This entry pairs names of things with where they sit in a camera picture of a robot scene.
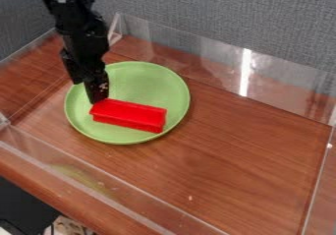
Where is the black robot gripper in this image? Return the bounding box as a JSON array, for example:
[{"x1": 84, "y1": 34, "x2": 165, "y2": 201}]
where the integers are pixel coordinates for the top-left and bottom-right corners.
[{"x1": 42, "y1": 0, "x2": 109, "y2": 104}]

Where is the red rectangular block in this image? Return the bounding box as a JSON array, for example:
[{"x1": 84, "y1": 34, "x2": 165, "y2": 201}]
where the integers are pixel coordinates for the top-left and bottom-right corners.
[{"x1": 89, "y1": 98, "x2": 166, "y2": 133}]

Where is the green round plate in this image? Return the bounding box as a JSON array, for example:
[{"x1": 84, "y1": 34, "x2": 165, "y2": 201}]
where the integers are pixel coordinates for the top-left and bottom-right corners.
[{"x1": 64, "y1": 61, "x2": 190, "y2": 145}]

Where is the black box under table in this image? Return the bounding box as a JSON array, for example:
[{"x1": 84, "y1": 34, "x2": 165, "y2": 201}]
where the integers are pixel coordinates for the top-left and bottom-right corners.
[{"x1": 0, "y1": 177, "x2": 60, "y2": 235}]

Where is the clear acrylic enclosure wall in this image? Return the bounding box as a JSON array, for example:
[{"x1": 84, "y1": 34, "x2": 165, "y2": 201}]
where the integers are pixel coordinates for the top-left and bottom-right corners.
[{"x1": 0, "y1": 14, "x2": 336, "y2": 235}]

